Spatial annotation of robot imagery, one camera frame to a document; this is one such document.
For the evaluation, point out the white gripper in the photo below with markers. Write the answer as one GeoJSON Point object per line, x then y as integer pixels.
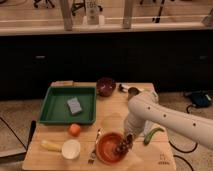
{"type": "Point", "coordinates": [133, 126]}

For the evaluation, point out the dark grape bunch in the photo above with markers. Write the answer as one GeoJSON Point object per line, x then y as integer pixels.
{"type": "Point", "coordinates": [125, 145]}

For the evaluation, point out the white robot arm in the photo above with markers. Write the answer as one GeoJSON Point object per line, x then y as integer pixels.
{"type": "Point", "coordinates": [145, 107]}

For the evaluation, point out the red bowl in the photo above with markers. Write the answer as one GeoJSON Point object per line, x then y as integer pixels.
{"type": "Point", "coordinates": [106, 148]}

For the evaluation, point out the dark purple bowl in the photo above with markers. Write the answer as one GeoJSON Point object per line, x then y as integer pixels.
{"type": "Point", "coordinates": [105, 86]}

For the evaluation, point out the green chili pepper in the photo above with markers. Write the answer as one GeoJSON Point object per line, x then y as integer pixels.
{"type": "Point", "coordinates": [148, 137]}

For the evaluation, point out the metal measuring cup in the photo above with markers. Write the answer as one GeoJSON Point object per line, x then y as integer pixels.
{"type": "Point", "coordinates": [131, 91]}

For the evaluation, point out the metal fork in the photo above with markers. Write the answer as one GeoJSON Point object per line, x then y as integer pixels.
{"type": "Point", "coordinates": [93, 153]}

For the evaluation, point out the orange fruit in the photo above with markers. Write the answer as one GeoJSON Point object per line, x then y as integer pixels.
{"type": "Point", "coordinates": [74, 130]}

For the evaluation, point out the blue black device on floor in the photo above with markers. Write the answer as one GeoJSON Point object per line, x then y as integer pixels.
{"type": "Point", "coordinates": [200, 99]}

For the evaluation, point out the white cup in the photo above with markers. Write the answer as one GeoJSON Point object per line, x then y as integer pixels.
{"type": "Point", "coordinates": [71, 149]}

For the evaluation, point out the green plastic tray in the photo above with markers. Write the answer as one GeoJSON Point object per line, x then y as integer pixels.
{"type": "Point", "coordinates": [55, 109]}

